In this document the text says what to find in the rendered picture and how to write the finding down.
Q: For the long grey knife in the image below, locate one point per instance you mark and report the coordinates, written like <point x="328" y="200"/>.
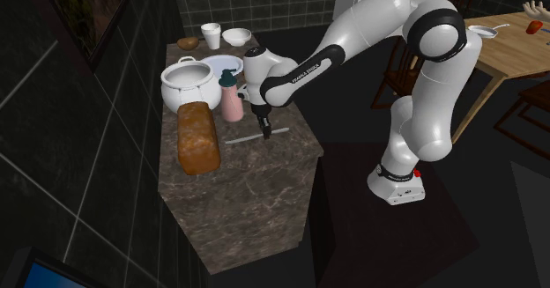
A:
<point x="243" y="139"/>

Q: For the dark wooden chair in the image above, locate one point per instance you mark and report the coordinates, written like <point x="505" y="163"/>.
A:
<point x="532" y="107"/>
<point x="397" y="79"/>

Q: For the white lidless pot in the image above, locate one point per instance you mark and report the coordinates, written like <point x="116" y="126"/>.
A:
<point x="187" y="91"/>

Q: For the white cup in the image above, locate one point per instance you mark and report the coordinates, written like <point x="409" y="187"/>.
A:
<point x="211" y="36"/>

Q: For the white bowl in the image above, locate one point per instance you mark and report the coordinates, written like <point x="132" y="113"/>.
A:
<point x="236" y="36"/>

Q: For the dark framed wall picture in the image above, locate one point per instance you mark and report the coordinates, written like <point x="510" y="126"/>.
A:
<point x="86" y="12"/>

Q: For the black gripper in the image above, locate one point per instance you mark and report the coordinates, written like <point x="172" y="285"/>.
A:
<point x="261" y="113"/>

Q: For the brown bread loaf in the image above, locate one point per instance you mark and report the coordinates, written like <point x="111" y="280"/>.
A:
<point x="197" y="139"/>

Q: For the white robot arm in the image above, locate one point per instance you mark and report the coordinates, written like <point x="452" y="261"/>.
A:
<point x="434" y="94"/>

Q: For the light wooden dining table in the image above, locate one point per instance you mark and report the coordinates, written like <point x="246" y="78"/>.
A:
<point x="511" y="46"/>

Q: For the pink soap dispenser teal pump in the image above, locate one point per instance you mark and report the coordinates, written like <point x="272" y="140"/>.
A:
<point x="232" y="104"/>

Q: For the white plate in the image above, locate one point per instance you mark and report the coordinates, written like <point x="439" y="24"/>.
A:
<point x="219" y="64"/>

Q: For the blue screen monitor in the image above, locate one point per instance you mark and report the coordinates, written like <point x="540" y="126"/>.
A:
<point x="43" y="276"/>

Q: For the dark robot stand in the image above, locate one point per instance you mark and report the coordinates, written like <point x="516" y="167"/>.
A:
<point x="386" y="240"/>

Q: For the brown potato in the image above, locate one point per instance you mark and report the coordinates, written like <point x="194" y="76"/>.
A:
<point x="188" y="43"/>

